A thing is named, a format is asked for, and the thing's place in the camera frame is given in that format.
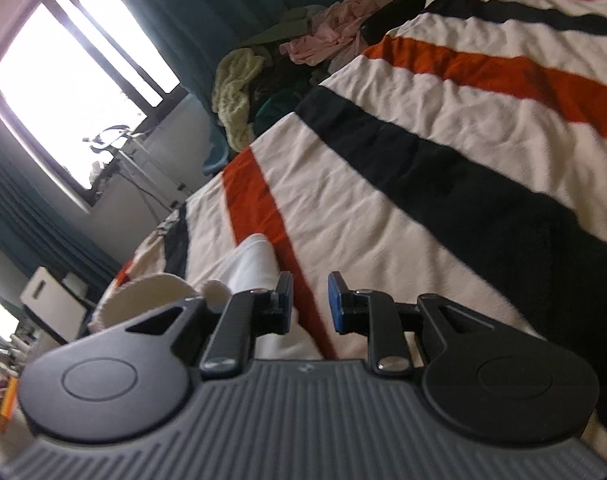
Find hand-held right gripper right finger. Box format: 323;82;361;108
327;271;485;375

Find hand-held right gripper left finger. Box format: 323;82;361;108
124;271;295;380

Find white sweatpants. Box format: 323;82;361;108
87;233;330;362

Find striped orange black white blanket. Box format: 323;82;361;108
86;0;607;453

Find dark green garment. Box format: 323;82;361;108
252;91;296;137

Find white garment steamer stand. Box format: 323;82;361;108
82;124;196;213

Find white chair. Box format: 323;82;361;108
20;266;93;347

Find blue curtain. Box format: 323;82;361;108
0;144;123;283
90;0;380;111

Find pink garment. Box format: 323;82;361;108
280;0;405;67

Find olive green garment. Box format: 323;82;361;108
237;5;330;52

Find white dressing table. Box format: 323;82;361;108
0;285;39;441

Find orange box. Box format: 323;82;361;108
0;376;22;422

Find dark framed window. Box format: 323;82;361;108
0;0;185;207

